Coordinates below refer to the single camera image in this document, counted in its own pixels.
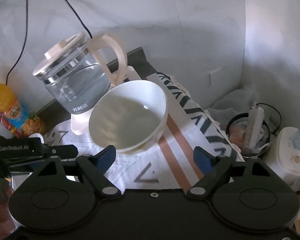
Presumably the black power cable left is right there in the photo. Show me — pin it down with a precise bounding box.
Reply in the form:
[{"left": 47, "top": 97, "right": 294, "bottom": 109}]
[{"left": 5, "top": 0, "right": 29, "bottom": 86}]

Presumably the black bin with trash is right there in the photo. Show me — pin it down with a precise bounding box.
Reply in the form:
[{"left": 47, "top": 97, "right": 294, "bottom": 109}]
[{"left": 226, "top": 103, "right": 282, "bottom": 158}]

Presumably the black power cable right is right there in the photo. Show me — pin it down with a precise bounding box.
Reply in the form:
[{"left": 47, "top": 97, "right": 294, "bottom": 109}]
[{"left": 57, "top": 0, "right": 93, "bottom": 40}]

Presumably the white humidifier appliance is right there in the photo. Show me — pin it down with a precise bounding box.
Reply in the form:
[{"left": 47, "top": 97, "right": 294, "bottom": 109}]
[{"left": 263, "top": 127, "right": 300, "bottom": 192}]

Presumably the glass electric kettle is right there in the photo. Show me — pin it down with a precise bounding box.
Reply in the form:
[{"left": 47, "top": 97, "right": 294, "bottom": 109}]
[{"left": 32, "top": 33, "right": 128, "bottom": 115}]

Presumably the patterned white table cloth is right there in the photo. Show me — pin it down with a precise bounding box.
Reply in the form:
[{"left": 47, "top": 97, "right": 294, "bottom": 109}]
[{"left": 44, "top": 73, "right": 242, "bottom": 190}]

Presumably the white ceramic bowl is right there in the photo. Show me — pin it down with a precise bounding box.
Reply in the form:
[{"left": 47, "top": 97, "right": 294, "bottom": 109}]
[{"left": 89, "top": 80, "right": 168, "bottom": 153}]

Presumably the orange juice bottle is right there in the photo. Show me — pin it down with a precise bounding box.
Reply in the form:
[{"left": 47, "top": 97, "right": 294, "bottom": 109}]
[{"left": 0, "top": 83, "right": 45, "bottom": 137}]

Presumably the black power cable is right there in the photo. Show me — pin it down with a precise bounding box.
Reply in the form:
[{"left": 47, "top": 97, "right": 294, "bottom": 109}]
[
  {"left": 5, "top": 0, "right": 29, "bottom": 86},
  {"left": 57, "top": 0, "right": 93, "bottom": 40}
]

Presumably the red snack can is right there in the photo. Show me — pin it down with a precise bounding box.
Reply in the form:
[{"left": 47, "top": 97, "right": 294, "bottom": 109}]
[{"left": 0, "top": 112, "right": 25, "bottom": 138}]

